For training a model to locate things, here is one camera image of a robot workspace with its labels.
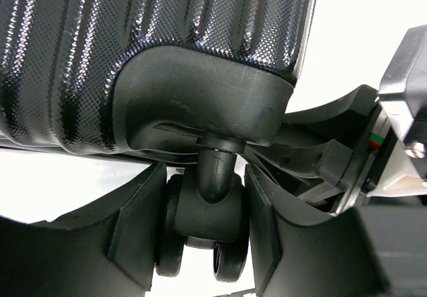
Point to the black suitcase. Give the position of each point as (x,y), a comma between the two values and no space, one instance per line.
(186,83)

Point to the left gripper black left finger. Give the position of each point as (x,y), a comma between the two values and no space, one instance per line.
(105,248)

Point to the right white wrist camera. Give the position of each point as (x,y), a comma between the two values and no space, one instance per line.
(402,96)

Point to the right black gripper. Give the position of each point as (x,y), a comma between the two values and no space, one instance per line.
(326,153)

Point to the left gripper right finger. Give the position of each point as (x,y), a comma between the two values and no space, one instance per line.
(298,250)

